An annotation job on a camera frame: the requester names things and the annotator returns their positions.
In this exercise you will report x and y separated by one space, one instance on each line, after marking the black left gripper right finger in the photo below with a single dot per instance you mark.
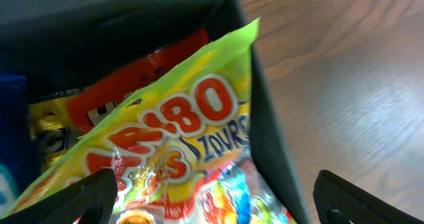
339 201

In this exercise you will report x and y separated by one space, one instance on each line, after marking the Haribo gummy worms bag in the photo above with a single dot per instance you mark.
179 148

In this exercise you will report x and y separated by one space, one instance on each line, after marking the red candy bag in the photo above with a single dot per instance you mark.
87 109

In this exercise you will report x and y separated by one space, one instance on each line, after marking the black gift box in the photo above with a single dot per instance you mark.
62 47

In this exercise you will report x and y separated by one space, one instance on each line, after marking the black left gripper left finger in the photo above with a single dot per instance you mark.
89 200

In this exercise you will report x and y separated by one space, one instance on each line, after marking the blue Oreo cookie pack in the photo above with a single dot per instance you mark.
20 161

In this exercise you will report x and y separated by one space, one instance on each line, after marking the yellow snack bag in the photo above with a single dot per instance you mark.
52 130

